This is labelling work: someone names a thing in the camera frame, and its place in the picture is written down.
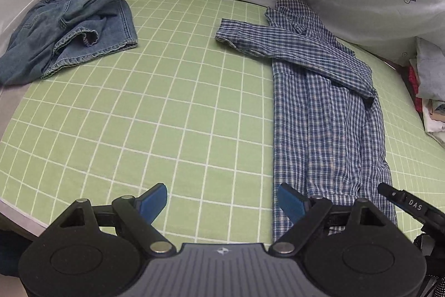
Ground beige folded garment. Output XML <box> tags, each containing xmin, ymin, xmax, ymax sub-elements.
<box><xmin>427</xmin><ymin>99</ymin><xmax>445</xmax><ymax>122</ymax></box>

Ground red plaid garment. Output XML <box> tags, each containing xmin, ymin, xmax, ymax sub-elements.
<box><xmin>408</xmin><ymin>66</ymin><xmax>422</xmax><ymax>113</ymax></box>

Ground grey folded sweatshirt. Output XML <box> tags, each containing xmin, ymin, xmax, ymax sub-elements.
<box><xmin>416</xmin><ymin>38</ymin><xmax>444</xmax><ymax>101</ymax></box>

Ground blue denim shorts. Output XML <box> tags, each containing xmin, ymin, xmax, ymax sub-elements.
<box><xmin>1</xmin><ymin>0</ymin><xmax>138</xmax><ymax>87</ymax></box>

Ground blue plaid shirt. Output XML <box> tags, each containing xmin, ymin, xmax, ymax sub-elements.
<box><xmin>216</xmin><ymin>0</ymin><xmax>397</xmax><ymax>221</ymax></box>

